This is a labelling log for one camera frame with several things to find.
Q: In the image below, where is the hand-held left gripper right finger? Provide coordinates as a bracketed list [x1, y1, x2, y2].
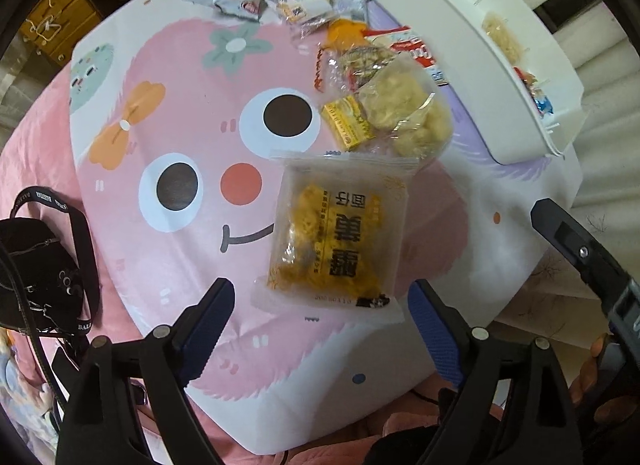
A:
[407, 279, 583, 465]

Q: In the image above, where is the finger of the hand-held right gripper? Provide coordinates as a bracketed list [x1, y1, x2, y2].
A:
[530, 198, 629, 314]

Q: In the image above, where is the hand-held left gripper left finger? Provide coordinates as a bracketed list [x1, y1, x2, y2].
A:
[55, 277, 236, 465]

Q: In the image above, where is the blue snack packet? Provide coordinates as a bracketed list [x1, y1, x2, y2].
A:
[530, 90, 558, 118]

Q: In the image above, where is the clear packet of yellow crisps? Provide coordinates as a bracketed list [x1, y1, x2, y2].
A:
[250, 148, 423, 323]

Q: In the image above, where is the small red snack packet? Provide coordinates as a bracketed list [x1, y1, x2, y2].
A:
[515, 68, 541, 93]

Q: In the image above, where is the clear bag of yellow cakes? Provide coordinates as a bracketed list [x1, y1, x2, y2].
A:
[481, 12, 526, 66]

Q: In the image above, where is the yellow boxed snack packet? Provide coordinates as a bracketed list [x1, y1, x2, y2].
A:
[320, 94, 376, 152]

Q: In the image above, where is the red cookie packet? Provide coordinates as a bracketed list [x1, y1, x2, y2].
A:
[362, 28, 448, 88]

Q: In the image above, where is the white plastic storage box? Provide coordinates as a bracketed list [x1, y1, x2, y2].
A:
[360, 0, 586, 166]

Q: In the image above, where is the black shoulder bag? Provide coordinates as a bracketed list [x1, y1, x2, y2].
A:
[0, 188, 101, 341]

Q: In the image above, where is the person's right hand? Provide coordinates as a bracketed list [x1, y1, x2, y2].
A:
[570, 336, 638, 421]

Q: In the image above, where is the dark clothing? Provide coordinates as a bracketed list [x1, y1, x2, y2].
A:
[365, 425, 441, 465]

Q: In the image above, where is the white floral curtain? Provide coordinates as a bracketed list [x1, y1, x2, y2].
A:
[530, 0, 640, 296]

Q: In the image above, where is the printed blanket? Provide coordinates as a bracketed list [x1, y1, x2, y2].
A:
[0, 330, 66, 451]

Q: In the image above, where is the clear bag of puffs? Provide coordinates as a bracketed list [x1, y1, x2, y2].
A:
[357, 65, 453, 161]

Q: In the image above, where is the printed cartoon tablecloth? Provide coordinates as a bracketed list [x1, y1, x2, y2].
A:
[67, 0, 583, 456]

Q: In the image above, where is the pink bed sheet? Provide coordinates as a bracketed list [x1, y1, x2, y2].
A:
[0, 70, 501, 465]

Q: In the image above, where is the clear sesame bar packet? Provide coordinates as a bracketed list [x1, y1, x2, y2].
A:
[312, 42, 396, 91]

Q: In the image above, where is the orange snack packet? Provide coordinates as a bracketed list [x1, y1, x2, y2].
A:
[325, 18, 368, 48]

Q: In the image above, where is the white sachet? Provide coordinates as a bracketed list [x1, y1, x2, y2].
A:
[330, 0, 373, 23]

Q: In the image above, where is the wooden desk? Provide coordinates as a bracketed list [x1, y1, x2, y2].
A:
[17, 0, 221, 61]

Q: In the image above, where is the white charging cable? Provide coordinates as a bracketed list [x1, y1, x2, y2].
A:
[27, 0, 63, 41]

